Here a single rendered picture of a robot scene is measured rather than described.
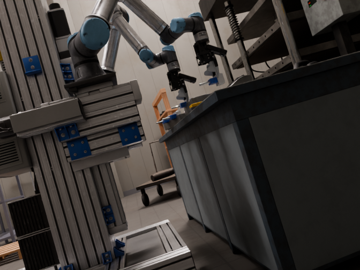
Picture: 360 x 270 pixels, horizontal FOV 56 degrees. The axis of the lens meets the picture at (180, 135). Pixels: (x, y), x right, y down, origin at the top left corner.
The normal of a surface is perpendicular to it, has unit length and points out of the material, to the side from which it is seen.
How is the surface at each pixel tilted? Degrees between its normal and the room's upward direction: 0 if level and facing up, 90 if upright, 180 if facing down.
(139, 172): 90
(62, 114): 90
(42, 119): 90
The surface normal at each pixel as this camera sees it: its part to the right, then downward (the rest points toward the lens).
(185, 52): 0.15, -0.10
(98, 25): 0.50, -0.08
